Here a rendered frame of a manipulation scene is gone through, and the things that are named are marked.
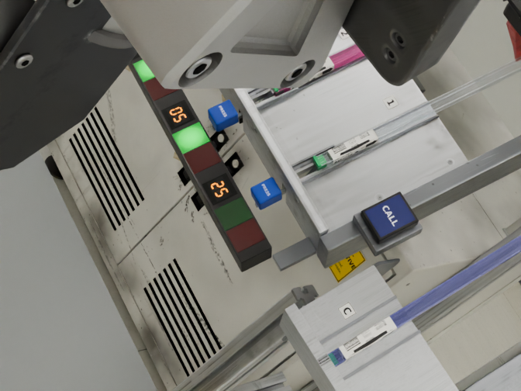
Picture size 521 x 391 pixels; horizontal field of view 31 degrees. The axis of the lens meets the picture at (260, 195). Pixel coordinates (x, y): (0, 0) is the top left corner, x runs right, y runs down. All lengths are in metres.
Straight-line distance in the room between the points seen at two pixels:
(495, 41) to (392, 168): 2.06
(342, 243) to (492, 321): 1.80
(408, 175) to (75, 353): 0.43
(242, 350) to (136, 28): 0.91
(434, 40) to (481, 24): 2.85
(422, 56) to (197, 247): 1.31
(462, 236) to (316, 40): 1.21
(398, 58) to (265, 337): 0.83
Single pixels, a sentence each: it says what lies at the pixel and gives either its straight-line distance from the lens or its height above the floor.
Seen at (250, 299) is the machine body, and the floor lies 0.33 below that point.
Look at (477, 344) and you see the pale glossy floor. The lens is 2.67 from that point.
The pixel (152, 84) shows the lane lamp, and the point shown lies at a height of 0.65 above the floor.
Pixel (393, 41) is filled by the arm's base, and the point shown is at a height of 1.16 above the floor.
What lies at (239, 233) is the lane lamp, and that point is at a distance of 1.06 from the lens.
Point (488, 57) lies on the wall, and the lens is 3.13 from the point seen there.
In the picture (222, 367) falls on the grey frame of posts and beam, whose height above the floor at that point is 0.48.
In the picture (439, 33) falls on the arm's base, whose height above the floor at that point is 1.17.
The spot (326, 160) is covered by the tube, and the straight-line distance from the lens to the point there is 1.07.
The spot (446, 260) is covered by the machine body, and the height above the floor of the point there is 0.62.
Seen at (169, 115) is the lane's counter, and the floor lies 0.65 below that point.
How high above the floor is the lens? 1.27
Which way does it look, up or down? 33 degrees down
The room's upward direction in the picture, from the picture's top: 46 degrees clockwise
